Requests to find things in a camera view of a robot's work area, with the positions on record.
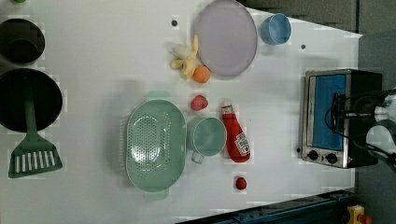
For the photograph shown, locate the yellow red emergency button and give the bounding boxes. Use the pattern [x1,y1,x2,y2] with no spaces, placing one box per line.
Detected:
[347,204,373,224]

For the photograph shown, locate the blue crate at edge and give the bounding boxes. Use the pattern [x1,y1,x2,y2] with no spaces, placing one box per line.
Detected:
[177,190,356,224]

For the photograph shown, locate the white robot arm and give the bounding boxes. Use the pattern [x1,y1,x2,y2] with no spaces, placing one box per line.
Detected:
[324,90,395,171]

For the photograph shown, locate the peeled banana toy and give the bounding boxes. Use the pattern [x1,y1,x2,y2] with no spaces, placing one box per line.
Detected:
[171,35,199,79]

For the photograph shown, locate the green mug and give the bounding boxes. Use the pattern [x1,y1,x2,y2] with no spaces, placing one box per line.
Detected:
[187,118,227,164]

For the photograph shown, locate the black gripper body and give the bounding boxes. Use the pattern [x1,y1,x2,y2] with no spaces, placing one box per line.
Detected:
[330,93,374,137]

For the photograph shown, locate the lilac round plate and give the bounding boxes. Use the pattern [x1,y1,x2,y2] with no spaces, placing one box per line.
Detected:
[194,0,258,76]

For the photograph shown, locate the orange fruit toy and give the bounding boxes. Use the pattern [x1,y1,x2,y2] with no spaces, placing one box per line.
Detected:
[193,65,211,83]

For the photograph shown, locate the strawberry toy near banana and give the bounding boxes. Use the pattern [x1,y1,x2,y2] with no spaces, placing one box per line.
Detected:
[191,95,208,111]

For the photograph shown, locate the blue bowl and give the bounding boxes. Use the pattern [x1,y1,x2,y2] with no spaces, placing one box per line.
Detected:
[259,13,292,45]

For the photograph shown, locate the red ketchup bottle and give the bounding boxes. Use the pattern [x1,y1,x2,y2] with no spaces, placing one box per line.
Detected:
[221,100,250,162]

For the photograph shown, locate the black frying pan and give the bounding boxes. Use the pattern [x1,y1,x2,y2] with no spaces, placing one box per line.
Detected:
[0,68,63,133]

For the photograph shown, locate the small black pot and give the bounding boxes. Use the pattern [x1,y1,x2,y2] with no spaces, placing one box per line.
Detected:
[0,19,46,63]

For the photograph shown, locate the green spatula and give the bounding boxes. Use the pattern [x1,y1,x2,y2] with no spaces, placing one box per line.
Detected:
[8,95,63,178]

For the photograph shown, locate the strawberry toy near edge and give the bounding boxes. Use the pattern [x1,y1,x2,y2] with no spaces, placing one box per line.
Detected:
[235,177,248,190]

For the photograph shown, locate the green perforated colander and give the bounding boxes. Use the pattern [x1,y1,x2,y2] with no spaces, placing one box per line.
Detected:
[125,91,187,202]

